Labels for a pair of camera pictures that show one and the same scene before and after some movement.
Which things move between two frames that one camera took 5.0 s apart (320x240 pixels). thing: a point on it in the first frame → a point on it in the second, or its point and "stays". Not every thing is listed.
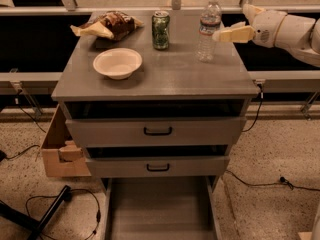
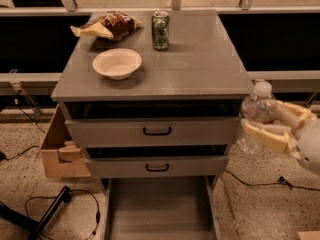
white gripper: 267,27 → 310,147
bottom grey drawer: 161,208 stays
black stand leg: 33,226 stays
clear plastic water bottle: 209,29 → 261,107
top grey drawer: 158,132 stays
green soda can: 161,30 stays
